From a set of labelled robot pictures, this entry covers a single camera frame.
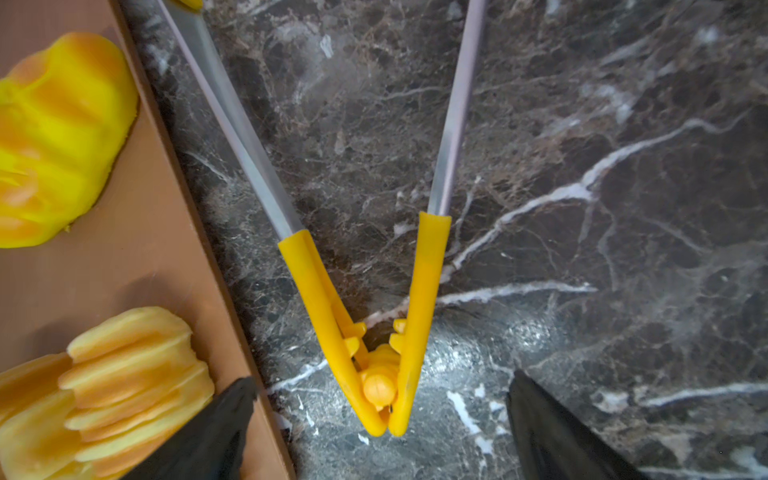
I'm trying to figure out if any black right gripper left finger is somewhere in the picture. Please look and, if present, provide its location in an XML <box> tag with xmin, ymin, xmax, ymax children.
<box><xmin>125</xmin><ymin>377</ymin><xmax>258</xmax><ymax>480</ymax></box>

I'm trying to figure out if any brown rectangular tray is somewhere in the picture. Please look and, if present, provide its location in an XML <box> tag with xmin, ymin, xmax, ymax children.
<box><xmin>0</xmin><ymin>0</ymin><xmax>297</xmax><ymax>480</ymax></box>

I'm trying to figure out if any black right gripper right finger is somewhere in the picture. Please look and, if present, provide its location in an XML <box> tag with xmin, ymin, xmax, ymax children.
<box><xmin>507</xmin><ymin>369</ymin><xmax>648</xmax><ymax>480</ymax></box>

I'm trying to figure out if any yellow striped oval bread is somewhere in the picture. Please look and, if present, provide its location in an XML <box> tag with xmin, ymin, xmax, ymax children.
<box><xmin>1</xmin><ymin>32</ymin><xmax>139</xmax><ymax>249</ymax></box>

